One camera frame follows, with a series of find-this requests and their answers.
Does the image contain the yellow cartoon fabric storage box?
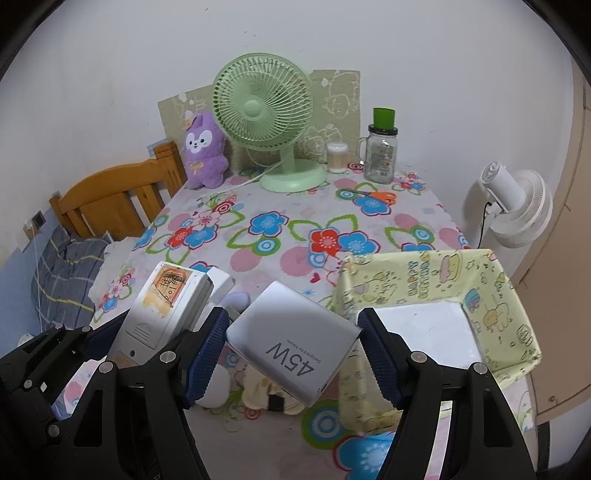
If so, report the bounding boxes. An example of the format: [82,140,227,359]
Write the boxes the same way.
[329,248,544,435]

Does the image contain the beige wooden door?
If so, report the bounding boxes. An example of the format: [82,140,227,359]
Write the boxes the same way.
[516,65,590,424]

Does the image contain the white standing fan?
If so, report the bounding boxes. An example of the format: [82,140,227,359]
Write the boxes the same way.
[462,161,553,250]

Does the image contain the orange handled scissors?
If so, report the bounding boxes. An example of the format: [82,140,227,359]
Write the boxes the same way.
[342,189,397,206]

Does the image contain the glass jar green lid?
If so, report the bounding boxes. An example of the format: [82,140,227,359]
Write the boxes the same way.
[358,107,398,184]

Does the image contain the cream round tape measure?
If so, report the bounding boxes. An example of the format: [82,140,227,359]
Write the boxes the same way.
[242,364,305,416]

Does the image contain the small white plug charger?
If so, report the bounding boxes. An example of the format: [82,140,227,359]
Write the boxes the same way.
[192,267,235,331]

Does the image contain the floral tablecloth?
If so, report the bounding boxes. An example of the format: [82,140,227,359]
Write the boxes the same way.
[90,164,468,479]

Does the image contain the white 45W power adapter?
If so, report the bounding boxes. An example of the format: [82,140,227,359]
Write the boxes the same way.
[226,281,361,407]

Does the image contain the white remote with sticker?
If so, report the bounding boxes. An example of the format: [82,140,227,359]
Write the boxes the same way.
[107,262,213,369]

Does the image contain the clear cotton swab container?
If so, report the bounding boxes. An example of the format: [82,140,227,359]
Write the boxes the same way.
[325,142,349,174]

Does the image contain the lavender oval case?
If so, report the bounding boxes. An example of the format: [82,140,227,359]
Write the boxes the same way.
[218,291,250,322]

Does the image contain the green desk fan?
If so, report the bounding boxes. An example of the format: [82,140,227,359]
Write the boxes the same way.
[211,53,327,193]

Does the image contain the grey plaid bedding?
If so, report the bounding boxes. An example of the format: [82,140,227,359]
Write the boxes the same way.
[31,225,112,331]

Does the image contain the purple plush toy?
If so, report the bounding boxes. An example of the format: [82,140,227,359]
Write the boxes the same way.
[183,111,229,189]

